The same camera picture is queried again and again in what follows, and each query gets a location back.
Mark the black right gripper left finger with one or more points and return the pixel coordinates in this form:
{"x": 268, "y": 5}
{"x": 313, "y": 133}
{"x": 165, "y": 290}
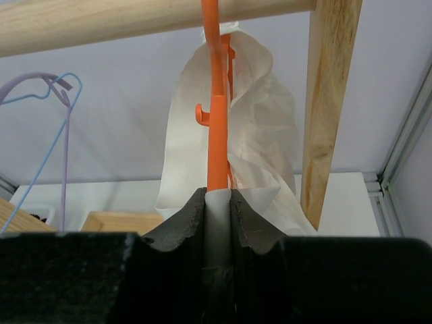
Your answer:
{"x": 107, "y": 277}

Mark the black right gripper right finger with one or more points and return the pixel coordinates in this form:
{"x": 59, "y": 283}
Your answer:
{"x": 314, "y": 279}

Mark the white ruffled skirt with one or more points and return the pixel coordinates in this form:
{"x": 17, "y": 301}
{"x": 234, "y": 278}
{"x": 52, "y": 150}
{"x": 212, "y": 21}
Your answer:
{"x": 262, "y": 136}

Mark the orange plastic hanger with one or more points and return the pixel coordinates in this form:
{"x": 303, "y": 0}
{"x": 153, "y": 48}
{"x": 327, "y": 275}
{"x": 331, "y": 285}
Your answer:
{"x": 222, "y": 55}

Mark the lilac plastic hanger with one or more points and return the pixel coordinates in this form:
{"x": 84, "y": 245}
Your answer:
{"x": 57, "y": 85}

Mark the white plastic basket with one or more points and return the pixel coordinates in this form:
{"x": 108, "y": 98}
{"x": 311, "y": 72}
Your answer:
{"x": 45, "y": 213}

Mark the wooden clothes rack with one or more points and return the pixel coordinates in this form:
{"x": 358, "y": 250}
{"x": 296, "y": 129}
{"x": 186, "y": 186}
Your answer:
{"x": 35, "y": 26}

